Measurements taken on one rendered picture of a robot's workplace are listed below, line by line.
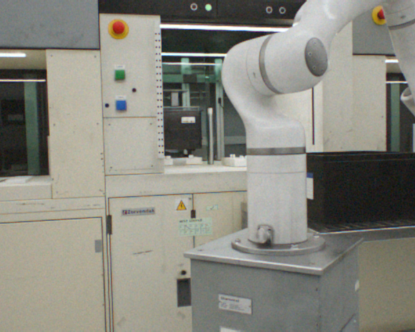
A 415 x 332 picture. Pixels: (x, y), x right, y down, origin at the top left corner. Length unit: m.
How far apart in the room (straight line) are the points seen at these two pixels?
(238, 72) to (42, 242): 0.93
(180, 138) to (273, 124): 1.26
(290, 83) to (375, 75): 1.03
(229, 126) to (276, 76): 1.70
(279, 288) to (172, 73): 1.44
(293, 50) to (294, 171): 0.23
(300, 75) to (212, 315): 0.48
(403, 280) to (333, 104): 0.75
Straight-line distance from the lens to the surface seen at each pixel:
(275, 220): 0.92
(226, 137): 2.57
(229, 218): 1.68
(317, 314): 0.85
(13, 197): 1.63
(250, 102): 0.97
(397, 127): 2.50
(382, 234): 1.19
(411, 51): 1.42
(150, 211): 1.62
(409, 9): 1.39
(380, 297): 2.00
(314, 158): 1.25
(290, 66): 0.89
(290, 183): 0.92
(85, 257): 1.63
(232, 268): 0.90
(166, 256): 1.65
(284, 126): 0.92
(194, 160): 2.15
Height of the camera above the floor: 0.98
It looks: 3 degrees down
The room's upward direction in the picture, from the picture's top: 1 degrees counter-clockwise
